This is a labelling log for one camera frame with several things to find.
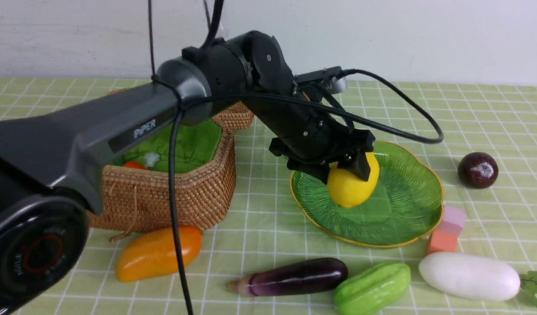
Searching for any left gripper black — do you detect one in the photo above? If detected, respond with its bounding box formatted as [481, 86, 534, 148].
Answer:
[251, 94, 375, 184]

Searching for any yellow lemon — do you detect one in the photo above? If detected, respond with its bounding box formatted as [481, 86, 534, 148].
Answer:
[327, 152, 380, 209]

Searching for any purple eggplant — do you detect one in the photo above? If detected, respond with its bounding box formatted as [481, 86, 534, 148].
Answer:
[226, 257, 349, 297]

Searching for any light green bitter gourd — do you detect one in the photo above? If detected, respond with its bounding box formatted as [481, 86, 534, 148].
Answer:
[333, 262, 411, 315]

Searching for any white radish with leaves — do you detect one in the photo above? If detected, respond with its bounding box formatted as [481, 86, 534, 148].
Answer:
[418, 252, 537, 310]

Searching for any orange mango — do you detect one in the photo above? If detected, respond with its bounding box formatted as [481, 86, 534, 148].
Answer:
[115, 226, 202, 283]

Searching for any red tomato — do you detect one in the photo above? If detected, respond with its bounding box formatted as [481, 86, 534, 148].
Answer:
[122, 160, 147, 170]

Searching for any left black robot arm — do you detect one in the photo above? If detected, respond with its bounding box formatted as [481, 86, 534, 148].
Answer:
[0, 31, 375, 315]

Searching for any green glass leaf plate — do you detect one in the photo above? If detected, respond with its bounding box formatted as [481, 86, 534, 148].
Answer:
[289, 141, 444, 249]

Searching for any woven basket lid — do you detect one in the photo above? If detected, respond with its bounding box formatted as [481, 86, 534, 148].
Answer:
[211, 102, 255, 130]

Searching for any orange foam block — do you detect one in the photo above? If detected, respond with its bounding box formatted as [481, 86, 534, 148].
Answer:
[425, 229, 458, 256]

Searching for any pink foam cube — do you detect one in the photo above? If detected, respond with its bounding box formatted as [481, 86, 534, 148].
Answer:
[438, 206, 467, 237]

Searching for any dark purple plum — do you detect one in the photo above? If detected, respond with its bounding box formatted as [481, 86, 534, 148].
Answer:
[457, 152, 499, 189]

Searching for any green checkered tablecloth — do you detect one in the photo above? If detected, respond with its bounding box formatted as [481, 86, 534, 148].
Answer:
[18, 83, 537, 315]

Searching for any woven wicker basket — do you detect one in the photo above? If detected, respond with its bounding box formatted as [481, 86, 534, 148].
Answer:
[88, 119, 236, 232]

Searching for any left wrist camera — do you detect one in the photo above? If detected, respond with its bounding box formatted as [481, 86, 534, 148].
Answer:
[294, 66, 347, 95]

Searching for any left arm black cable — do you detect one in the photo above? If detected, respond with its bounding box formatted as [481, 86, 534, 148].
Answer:
[147, 0, 444, 315]

